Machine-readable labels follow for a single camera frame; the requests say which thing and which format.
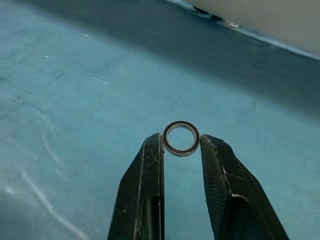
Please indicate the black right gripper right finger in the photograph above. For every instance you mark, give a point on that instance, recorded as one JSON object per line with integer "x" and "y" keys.
{"x": 232, "y": 185}

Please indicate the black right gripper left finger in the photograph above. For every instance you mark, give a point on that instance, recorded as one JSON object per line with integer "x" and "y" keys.
{"x": 136, "y": 190}

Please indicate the blue table cover sheet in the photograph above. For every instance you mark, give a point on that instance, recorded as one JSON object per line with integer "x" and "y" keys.
{"x": 75, "y": 112}

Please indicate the white backdrop sheet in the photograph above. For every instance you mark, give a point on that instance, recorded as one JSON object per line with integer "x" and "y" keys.
{"x": 275, "y": 17}

